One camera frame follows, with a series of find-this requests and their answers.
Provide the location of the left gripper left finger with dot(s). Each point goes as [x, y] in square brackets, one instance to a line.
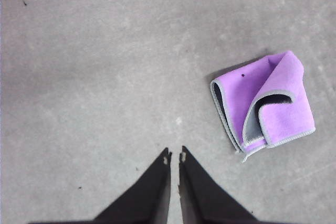
[147, 197]

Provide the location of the grey table cloth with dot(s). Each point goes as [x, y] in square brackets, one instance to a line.
[105, 64]

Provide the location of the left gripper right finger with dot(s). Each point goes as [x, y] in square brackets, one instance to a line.
[204, 197]

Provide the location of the purple towel with grey hem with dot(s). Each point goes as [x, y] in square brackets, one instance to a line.
[283, 108]

